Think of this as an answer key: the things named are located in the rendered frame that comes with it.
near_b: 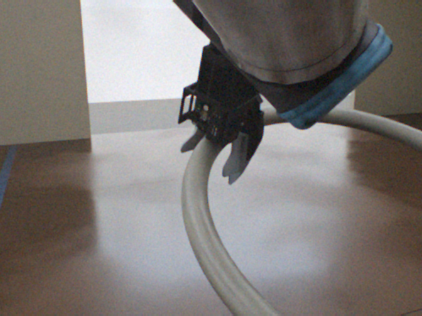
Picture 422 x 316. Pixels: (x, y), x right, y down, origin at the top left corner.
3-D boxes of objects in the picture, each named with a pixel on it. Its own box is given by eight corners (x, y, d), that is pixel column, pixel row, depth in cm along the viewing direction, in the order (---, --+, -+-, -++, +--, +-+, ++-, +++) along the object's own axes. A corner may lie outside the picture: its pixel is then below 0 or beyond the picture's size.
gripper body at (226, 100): (174, 127, 54) (189, 37, 47) (212, 105, 60) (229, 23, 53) (223, 154, 51) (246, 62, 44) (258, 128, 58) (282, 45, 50)
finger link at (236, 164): (211, 198, 59) (211, 138, 54) (233, 179, 63) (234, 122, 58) (230, 205, 57) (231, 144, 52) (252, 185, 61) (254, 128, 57)
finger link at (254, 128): (226, 155, 59) (227, 96, 55) (232, 149, 61) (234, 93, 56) (255, 164, 57) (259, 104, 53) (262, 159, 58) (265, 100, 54)
